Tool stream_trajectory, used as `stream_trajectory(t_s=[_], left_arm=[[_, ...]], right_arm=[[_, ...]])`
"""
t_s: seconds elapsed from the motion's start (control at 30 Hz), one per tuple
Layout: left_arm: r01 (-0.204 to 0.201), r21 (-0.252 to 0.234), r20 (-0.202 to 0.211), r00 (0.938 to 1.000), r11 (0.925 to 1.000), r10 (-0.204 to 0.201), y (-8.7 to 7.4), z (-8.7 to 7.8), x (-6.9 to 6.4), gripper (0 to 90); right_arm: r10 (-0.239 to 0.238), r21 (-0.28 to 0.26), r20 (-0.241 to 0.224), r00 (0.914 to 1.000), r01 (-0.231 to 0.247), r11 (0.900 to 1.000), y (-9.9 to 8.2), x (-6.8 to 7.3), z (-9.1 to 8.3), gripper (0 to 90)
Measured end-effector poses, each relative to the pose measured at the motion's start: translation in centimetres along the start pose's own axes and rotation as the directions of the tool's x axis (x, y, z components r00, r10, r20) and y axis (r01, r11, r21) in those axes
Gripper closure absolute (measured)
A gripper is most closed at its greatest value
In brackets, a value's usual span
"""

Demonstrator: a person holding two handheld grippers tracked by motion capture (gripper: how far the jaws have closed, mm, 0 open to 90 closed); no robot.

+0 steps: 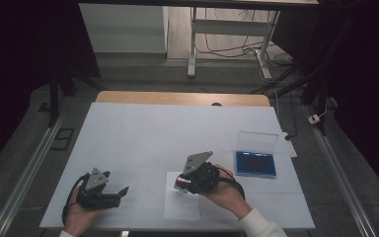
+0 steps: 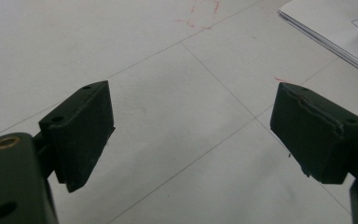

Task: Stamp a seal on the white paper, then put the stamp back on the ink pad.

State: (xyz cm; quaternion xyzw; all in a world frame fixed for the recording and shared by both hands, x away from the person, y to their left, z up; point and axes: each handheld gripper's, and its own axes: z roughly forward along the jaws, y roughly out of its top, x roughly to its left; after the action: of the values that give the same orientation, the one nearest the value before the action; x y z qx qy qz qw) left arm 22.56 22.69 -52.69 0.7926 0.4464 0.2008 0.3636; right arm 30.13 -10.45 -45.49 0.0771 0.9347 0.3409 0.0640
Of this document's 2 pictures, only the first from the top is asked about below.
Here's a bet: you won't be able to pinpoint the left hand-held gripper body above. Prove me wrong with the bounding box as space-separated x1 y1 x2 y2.
77 167 121 210

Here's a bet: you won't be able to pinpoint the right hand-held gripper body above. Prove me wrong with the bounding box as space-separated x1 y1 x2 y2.
183 151 221 195

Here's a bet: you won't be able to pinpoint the red stamp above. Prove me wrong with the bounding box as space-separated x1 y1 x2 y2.
173 175 191 196

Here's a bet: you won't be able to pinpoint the blue ink pad box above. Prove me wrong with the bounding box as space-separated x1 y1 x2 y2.
235 130 279 180

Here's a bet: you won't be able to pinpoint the person's left hand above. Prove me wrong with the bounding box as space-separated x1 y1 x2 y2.
63 189 105 235

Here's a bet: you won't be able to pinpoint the person's right hand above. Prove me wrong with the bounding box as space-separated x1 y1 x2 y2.
198 163 253 220

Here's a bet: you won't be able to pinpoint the white paper sheet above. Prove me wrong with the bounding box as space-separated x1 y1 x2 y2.
163 171 202 221

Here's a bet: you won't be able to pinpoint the white table mat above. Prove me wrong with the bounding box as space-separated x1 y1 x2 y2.
38 102 316 230

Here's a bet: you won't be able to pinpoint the black floor outlet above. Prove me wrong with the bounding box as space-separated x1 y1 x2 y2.
50 127 76 152

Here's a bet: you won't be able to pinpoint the wooden table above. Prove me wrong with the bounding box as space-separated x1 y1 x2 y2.
95 90 271 108

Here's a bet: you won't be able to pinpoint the black stand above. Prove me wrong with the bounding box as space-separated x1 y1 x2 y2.
47 65 103 128
250 58 330 136

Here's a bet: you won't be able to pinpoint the white cabinet panel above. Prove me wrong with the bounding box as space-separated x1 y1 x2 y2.
79 3 169 54

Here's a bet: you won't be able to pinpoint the dark curtain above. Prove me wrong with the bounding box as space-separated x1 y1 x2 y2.
272 0 379 205
0 0 102 179

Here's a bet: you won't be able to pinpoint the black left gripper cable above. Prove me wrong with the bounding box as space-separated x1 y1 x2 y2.
61 173 90 226

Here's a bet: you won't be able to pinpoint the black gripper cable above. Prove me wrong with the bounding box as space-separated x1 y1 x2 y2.
216 166 247 201
61 173 90 226

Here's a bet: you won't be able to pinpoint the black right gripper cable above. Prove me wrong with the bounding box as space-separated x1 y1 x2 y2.
216 166 247 201

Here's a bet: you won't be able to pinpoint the metal floor rail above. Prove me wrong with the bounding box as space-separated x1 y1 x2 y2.
0 112 68 237
304 105 378 237

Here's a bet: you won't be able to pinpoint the black plug with cable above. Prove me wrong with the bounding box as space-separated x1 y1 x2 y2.
274 88 299 141

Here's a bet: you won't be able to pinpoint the white adapter with cable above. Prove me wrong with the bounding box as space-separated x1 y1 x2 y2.
308 104 329 125

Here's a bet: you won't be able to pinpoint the black floor cables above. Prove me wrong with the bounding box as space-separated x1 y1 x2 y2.
195 8 294 67

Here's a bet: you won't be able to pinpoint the white desk frame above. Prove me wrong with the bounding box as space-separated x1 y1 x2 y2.
187 6 281 80

